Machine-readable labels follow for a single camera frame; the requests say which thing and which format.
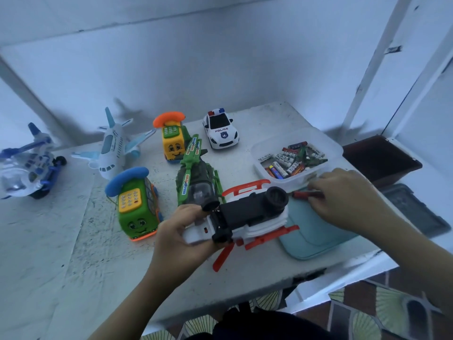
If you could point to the person's right hand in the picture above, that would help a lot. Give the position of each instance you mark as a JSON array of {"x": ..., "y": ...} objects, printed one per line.
[{"x": 347, "y": 198}]

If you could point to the person's left hand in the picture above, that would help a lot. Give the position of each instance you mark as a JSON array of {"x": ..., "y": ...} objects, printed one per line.
[{"x": 177, "y": 244}]

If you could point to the red screwdriver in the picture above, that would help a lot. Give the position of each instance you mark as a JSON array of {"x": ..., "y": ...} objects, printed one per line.
[{"x": 304, "y": 194}]

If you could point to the teal container lid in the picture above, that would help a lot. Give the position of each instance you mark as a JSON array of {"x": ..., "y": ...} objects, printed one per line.
[{"x": 311, "y": 237}]

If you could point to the dark brown storage box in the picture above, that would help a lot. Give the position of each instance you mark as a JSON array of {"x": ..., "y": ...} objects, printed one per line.
[{"x": 382, "y": 159}]

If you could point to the green orange toy car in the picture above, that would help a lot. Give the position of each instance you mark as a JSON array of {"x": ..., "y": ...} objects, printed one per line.
[{"x": 134, "y": 209}]

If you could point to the dark green toy helicopter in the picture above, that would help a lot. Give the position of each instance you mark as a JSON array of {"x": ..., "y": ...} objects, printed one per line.
[{"x": 195, "y": 180}]

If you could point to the heap of mixed batteries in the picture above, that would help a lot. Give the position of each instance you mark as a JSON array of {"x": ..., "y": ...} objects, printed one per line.
[{"x": 290, "y": 160}]

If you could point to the grey storage box lid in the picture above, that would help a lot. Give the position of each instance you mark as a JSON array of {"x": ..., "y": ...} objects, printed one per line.
[{"x": 417, "y": 209}]

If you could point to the red white toy vehicle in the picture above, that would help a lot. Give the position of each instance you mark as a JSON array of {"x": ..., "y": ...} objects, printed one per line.
[{"x": 248, "y": 212}]

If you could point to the clear plastic container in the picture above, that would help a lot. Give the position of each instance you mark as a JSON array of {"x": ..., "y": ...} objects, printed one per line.
[{"x": 265, "y": 177}]

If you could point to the yellow orange toy car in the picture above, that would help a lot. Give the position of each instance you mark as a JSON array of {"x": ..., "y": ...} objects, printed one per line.
[{"x": 172, "y": 138}]

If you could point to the white toy airplane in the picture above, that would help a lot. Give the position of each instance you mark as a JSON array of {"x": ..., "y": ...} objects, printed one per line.
[{"x": 113, "y": 148}]

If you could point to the black white toy car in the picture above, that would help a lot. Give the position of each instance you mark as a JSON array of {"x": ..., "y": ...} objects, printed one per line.
[{"x": 221, "y": 131}]

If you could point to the white blue toy vehicle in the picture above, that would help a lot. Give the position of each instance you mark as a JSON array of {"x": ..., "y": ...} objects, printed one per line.
[{"x": 28, "y": 166}]

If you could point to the person's right forearm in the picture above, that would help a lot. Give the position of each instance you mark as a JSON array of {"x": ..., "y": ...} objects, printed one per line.
[{"x": 417, "y": 251}]

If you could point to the person's dark trousers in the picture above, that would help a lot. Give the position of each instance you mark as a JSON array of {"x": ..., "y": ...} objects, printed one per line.
[{"x": 276, "y": 325}]

